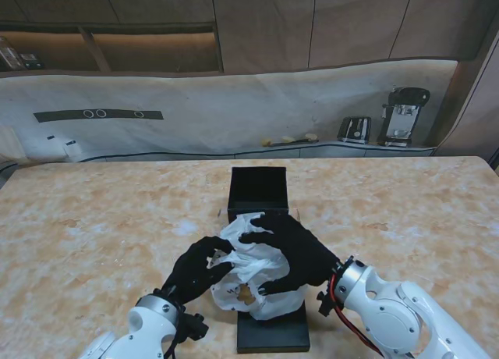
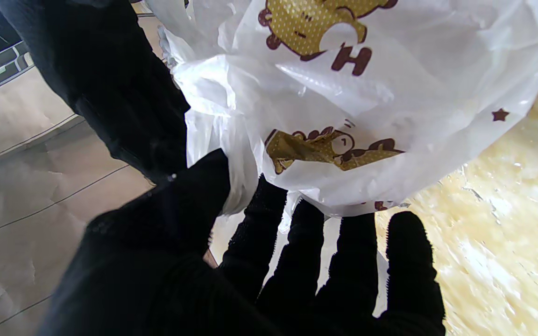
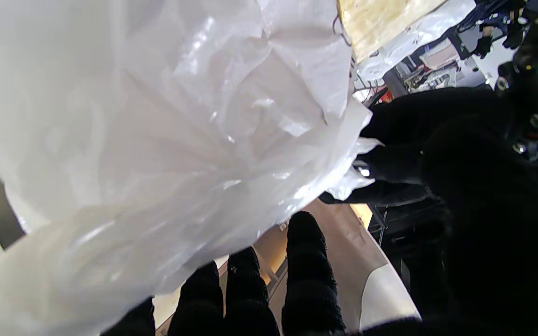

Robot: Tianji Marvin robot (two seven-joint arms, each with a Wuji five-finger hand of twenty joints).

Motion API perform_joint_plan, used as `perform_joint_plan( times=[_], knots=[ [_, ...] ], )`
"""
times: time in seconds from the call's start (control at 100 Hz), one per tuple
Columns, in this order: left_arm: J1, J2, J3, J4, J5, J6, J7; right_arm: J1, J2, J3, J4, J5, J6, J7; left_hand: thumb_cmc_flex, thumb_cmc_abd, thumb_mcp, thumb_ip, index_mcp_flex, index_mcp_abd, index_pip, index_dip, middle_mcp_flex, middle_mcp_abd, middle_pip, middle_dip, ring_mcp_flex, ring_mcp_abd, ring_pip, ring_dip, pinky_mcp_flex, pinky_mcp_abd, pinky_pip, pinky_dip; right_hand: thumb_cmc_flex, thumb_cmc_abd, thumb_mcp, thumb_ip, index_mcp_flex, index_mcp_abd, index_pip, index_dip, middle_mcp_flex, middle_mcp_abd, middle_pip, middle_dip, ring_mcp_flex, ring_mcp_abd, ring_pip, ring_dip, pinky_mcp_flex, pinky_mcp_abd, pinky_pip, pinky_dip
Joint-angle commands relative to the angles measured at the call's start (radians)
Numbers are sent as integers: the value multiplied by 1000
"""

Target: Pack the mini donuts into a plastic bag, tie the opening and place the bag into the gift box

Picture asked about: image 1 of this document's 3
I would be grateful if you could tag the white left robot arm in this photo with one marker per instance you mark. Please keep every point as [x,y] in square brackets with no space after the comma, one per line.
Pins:
[136,331]

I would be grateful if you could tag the grey counter ledge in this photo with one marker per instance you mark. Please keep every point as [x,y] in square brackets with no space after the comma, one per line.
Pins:
[331,150]

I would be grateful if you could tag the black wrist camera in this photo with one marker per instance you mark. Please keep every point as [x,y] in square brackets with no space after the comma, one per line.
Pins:
[195,328]
[325,304]

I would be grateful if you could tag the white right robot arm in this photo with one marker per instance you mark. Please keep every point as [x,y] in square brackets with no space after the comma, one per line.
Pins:
[397,312]

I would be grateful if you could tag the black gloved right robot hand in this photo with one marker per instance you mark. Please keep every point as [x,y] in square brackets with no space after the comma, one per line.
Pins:
[304,253]

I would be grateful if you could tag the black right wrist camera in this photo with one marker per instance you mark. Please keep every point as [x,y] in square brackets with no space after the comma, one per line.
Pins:
[325,304]

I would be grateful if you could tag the black gift box lid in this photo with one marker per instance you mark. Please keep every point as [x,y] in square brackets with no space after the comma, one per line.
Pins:
[273,335]

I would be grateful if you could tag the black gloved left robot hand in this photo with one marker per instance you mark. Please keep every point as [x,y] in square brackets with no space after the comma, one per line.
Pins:
[191,273]

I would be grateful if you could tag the black device on shelf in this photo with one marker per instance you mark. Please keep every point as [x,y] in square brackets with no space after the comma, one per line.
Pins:
[30,60]

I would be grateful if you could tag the black toaster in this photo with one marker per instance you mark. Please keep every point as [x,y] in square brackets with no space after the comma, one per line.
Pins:
[354,129]

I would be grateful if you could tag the white protective cloth cover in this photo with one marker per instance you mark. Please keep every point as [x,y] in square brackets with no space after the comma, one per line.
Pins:
[234,109]

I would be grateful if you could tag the dark strip with white rings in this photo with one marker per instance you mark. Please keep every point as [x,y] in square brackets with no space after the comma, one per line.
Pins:
[58,116]

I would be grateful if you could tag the wooden wall shelf niche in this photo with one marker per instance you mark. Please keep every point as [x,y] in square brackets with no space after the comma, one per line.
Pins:
[156,50]

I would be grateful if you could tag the yellow fruit pieces on board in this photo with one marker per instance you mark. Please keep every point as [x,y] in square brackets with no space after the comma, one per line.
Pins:
[290,140]

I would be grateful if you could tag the white printed plastic bag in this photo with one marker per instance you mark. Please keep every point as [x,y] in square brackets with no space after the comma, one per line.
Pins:
[249,265]

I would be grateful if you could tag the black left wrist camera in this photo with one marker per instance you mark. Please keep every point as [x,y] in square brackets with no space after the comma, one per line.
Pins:
[195,328]

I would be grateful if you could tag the black silver coffee machine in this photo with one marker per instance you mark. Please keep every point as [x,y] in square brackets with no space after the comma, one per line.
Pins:
[403,117]

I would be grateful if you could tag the black open gift box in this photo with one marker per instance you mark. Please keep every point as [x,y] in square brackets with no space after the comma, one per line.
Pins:
[257,187]

